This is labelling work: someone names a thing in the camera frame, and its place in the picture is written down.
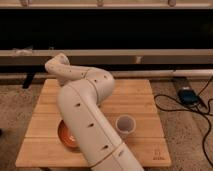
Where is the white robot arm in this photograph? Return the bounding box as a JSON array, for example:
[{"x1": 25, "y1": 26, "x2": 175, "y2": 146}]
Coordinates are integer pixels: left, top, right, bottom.
[{"x1": 45, "y1": 53, "x2": 144, "y2": 171}]

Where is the white plastic cup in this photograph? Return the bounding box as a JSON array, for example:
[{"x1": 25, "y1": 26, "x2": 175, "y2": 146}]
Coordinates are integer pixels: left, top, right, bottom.
[{"x1": 115, "y1": 115, "x2": 136, "y2": 139}]

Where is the orange bowl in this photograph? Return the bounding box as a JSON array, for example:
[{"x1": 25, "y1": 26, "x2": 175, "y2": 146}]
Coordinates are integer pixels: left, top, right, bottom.
[{"x1": 57, "y1": 120, "x2": 78, "y2": 149}]

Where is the blue power adapter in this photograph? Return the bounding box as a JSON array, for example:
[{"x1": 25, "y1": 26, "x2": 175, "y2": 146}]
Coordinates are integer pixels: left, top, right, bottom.
[{"x1": 178, "y1": 89, "x2": 198, "y2": 105}]

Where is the wooden table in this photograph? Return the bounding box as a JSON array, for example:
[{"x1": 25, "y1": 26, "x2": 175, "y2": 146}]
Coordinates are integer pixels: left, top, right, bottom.
[{"x1": 16, "y1": 79, "x2": 171, "y2": 168}]

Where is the black cable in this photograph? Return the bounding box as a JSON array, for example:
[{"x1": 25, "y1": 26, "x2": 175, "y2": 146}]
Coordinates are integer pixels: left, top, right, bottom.
[{"x1": 153, "y1": 75, "x2": 213, "y2": 168}]

